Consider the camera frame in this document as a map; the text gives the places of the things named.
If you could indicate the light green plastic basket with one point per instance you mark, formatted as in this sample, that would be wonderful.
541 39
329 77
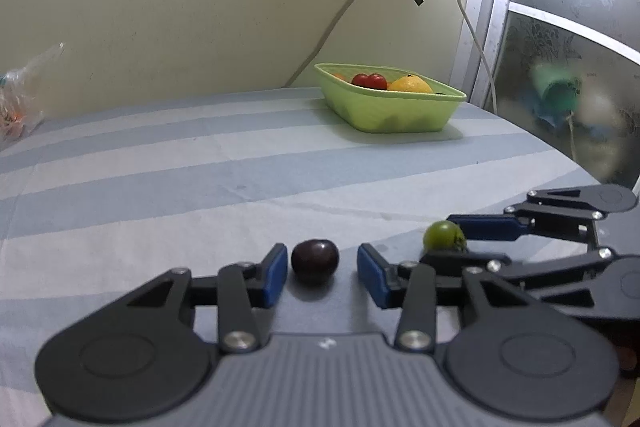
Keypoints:
400 112

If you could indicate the green object behind glass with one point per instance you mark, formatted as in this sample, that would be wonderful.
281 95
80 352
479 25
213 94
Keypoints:
555 89

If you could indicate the clear plastic bag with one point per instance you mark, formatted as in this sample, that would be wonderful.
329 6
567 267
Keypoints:
20 107

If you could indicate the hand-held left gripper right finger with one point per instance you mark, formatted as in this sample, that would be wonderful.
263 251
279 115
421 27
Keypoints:
367 274

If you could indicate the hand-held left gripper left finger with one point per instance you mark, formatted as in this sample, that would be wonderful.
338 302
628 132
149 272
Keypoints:
274 274

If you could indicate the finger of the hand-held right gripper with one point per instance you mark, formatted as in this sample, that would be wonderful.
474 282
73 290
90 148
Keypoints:
485 228
550 272

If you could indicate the green cherry tomato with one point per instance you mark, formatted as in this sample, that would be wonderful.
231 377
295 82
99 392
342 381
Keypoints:
442 235

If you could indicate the white window frame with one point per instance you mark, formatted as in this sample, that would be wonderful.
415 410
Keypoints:
487 7

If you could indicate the yellow orange citrus fruit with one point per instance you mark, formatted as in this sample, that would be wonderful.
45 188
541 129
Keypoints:
410 84

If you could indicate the striped blue bed sheet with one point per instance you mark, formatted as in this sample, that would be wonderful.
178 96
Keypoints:
150 187

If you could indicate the dark purple cherry tomato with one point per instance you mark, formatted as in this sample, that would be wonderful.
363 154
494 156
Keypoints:
315 259

